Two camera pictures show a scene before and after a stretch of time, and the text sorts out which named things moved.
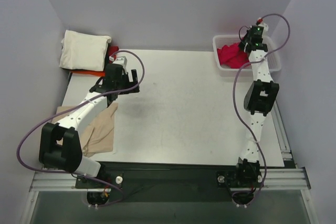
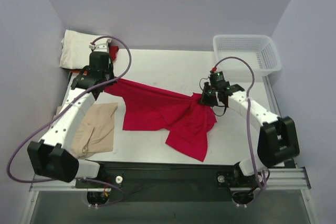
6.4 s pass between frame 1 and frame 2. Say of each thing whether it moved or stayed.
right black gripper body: moved
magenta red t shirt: moved
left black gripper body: moved
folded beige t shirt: stayed
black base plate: stayed
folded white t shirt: stayed
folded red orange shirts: stayed
